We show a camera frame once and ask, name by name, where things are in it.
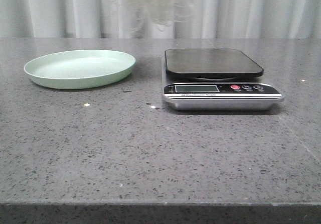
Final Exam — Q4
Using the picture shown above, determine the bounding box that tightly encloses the silver black kitchen scale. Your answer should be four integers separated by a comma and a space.
162, 48, 284, 111

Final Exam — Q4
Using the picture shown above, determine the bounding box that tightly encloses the light green round plate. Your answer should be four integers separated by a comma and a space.
24, 50, 136, 89

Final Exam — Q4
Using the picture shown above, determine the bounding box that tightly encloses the white pleated curtain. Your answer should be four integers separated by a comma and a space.
1, 0, 320, 39

